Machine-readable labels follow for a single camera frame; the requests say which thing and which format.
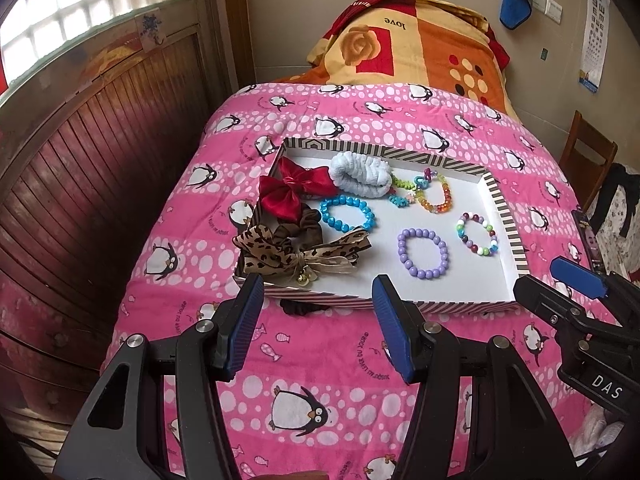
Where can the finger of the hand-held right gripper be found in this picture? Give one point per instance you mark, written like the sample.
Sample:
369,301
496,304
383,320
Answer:
580,277
547,305

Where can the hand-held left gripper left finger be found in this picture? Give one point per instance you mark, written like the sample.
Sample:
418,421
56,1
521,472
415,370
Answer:
245,330

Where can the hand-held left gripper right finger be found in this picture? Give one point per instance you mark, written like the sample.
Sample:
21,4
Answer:
390,330

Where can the striped cardboard box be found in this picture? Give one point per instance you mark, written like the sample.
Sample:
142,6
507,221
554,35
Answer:
370,262

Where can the red satin bow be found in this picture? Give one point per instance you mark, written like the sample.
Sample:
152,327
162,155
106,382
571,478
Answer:
280,195

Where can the white fluffy scrunchie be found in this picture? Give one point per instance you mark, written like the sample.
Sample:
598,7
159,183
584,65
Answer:
360,172

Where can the white patterned cloth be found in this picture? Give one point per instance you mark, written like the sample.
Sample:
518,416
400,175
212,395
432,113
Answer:
612,245

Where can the pink penguin blanket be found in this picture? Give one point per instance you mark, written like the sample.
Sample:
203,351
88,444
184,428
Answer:
325,360

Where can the white fluffy cloth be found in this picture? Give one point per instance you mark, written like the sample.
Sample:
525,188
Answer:
597,435

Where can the leopard print bow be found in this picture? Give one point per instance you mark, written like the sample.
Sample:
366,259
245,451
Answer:
260,245

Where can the black garment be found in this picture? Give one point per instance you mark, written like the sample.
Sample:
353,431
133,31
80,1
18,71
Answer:
620,190

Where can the brown scrunchie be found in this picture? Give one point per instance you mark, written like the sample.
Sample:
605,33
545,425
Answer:
310,230

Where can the wooden chair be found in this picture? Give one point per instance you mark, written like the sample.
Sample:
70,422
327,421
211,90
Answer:
575,145

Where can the eye chart poster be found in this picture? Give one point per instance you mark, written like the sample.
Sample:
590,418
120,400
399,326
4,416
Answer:
595,35

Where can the orange patterned blanket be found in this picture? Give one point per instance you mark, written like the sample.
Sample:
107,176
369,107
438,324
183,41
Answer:
435,45

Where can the glass block window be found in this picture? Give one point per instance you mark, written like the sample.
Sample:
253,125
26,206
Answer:
75,5

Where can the white wall switch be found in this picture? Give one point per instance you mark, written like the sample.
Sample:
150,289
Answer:
547,5

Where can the small blue frame decal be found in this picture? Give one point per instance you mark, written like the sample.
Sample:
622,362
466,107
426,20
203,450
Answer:
151,27

